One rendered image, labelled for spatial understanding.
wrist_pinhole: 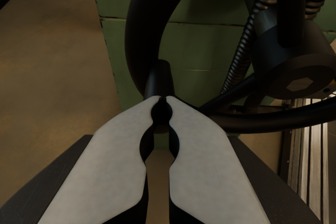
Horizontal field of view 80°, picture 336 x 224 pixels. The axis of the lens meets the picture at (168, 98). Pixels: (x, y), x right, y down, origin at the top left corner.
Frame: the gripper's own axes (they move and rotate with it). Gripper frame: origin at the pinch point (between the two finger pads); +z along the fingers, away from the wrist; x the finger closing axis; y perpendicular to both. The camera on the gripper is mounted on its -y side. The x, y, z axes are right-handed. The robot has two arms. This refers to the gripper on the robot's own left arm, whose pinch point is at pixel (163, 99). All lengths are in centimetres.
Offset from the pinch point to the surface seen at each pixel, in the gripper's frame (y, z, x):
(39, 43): 27, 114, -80
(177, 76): 13.1, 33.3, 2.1
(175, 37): 2.9, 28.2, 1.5
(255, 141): 63, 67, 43
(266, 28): -2.3, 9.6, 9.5
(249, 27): -1.7, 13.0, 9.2
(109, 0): -3.5, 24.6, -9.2
